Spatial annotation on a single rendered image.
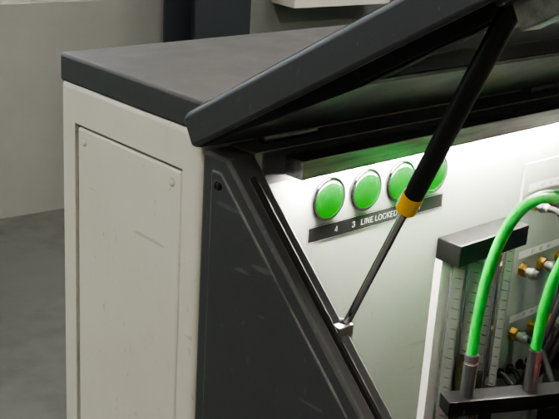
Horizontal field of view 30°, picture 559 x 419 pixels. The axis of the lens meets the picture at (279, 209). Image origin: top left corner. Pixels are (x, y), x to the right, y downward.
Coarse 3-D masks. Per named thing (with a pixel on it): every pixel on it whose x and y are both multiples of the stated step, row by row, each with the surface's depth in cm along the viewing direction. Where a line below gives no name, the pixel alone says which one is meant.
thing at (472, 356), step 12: (540, 192) 114; (552, 192) 112; (528, 204) 116; (540, 204) 115; (516, 216) 119; (504, 228) 121; (504, 240) 122; (492, 252) 124; (492, 264) 125; (492, 276) 126; (480, 288) 127; (480, 300) 128; (480, 312) 128; (480, 324) 129; (480, 336) 130; (468, 348) 131; (468, 360) 131
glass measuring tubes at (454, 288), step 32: (480, 224) 138; (448, 256) 132; (480, 256) 133; (512, 256) 140; (448, 288) 134; (448, 320) 135; (448, 352) 137; (480, 352) 142; (448, 384) 138; (480, 384) 144; (480, 416) 148
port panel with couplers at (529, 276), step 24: (528, 168) 142; (552, 168) 146; (528, 192) 143; (528, 216) 145; (552, 216) 150; (528, 240) 147; (552, 240) 151; (528, 264) 149; (552, 264) 149; (528, 288) 151; (528, 312) 153; (504, 336) 150; (528, 336) 149; (504, 360) 152
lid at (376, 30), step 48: (432, 0) 79; (480, 0) 76; (528, 0) 76; (336, 48) 87; (384, 48) 83; (432, 48) 89; (528, 48) 110; (240, 96) 98; (288, 96) 93; (336, 96) 98; (384, 96) 108; (432, 96) 119; (480, 96) 134; (192, 144) 105
